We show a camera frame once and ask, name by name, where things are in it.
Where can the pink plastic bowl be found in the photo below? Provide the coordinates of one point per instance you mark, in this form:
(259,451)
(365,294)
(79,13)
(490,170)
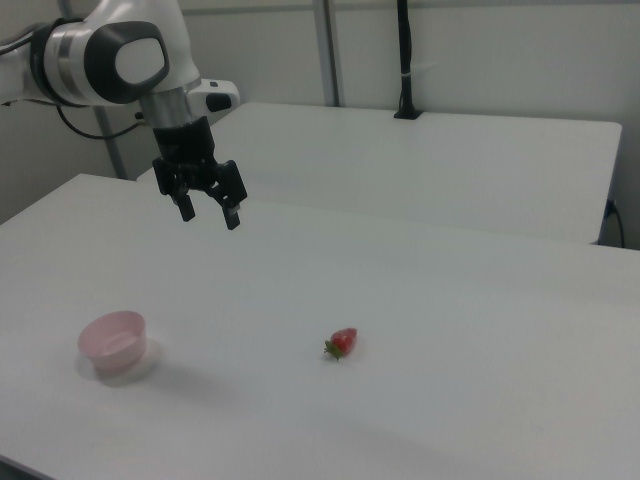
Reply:
(113,341)

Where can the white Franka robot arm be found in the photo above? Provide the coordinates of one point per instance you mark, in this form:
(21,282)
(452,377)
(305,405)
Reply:
(100,50)

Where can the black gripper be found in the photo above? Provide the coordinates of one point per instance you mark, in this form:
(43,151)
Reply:
(186,145)

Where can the red strawberry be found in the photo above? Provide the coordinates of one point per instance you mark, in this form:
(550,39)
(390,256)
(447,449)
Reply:
(343,342)

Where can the white back table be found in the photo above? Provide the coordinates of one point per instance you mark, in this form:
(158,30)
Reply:
(430,165)

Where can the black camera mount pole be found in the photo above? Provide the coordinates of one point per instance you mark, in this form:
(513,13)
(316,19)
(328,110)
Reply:
(406,60)

